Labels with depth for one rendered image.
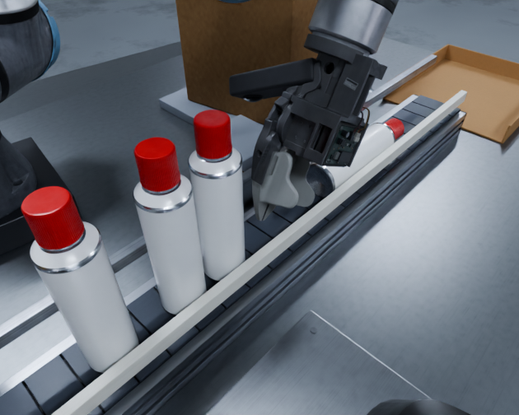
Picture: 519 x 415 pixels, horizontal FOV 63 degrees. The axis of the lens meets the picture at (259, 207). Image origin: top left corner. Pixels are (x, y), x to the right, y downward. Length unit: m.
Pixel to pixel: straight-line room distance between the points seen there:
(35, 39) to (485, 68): 0.98
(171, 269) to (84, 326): 0.09
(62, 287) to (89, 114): 0.66
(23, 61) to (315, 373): 0.55
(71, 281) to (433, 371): 0.39
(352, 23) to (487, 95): 0.69
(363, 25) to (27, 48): 0.46
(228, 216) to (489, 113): 0.72
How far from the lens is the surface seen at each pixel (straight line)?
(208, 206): 0.41
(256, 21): 0.75
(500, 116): 1.02
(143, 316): 0.49
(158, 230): 0.38
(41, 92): 1.11
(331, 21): 0.44
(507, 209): 0.77
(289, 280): 0.54
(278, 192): 0.47
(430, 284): 0.61
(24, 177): 0.69
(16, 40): 0.68
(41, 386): 0.48
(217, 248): 0.45
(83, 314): 0.38
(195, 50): 0.86
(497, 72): 1.21
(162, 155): 0.34
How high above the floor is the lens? 1.28
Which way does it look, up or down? 42 degrees down
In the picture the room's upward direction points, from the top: straight up
